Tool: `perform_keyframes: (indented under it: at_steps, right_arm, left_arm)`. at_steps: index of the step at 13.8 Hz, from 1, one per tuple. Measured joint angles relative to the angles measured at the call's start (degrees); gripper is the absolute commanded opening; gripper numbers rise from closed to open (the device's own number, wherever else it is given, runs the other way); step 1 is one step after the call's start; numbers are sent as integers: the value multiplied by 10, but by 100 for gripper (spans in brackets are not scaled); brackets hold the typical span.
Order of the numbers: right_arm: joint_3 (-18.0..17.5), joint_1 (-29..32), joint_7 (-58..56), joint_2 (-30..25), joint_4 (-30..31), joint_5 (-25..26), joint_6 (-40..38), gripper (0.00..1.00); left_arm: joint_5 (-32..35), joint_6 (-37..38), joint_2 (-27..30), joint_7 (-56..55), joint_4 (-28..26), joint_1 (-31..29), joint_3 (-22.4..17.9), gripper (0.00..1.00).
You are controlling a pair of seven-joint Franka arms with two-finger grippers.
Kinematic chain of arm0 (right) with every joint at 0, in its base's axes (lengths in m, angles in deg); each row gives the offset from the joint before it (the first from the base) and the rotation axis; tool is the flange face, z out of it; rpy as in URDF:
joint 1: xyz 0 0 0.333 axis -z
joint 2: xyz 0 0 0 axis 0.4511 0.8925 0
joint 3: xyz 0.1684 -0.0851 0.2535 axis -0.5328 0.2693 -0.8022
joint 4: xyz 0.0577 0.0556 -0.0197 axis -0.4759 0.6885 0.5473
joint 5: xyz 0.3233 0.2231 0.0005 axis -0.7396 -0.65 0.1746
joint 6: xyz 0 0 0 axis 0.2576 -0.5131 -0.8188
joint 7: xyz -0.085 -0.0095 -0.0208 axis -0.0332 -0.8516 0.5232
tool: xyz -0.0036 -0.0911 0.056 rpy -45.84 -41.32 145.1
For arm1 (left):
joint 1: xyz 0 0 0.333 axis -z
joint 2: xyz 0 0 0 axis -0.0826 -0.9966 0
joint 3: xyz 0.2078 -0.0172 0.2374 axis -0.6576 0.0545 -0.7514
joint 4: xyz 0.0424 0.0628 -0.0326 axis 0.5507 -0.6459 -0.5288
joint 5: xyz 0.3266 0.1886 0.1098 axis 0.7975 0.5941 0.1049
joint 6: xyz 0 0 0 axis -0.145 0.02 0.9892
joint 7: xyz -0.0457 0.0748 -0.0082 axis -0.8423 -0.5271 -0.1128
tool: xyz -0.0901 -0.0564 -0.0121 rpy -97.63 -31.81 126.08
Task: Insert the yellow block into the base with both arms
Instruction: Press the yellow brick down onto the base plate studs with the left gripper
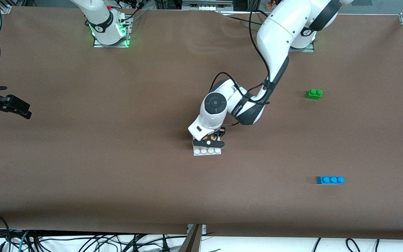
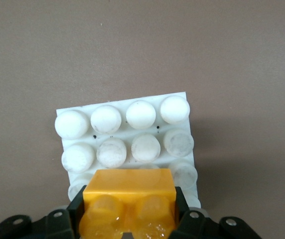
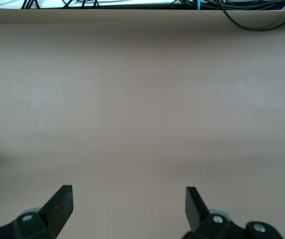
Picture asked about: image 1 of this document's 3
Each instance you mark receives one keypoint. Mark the yellow two-stud block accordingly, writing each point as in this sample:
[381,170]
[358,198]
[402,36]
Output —
[213,138]

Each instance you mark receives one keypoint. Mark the white studded base plate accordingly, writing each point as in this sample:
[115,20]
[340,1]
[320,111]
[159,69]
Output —
[208,152]

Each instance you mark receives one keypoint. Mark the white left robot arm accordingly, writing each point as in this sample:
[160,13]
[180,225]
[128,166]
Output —
[278,35]

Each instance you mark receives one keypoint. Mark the green two-stud block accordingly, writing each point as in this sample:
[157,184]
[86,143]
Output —
[314,94]

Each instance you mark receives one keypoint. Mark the blue three-stud block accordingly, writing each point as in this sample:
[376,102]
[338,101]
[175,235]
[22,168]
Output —
[329,180]

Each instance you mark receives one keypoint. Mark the brown table cover sheet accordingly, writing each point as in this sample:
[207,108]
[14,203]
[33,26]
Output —
[152,192]

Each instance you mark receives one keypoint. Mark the dark diagonal table beam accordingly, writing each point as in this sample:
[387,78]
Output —
[191,243]

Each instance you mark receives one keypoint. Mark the white power strip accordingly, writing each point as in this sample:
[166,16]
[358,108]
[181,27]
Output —
[205,7]

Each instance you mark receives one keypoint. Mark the metal table edge bracket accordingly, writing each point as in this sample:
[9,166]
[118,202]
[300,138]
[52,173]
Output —
[204,229]

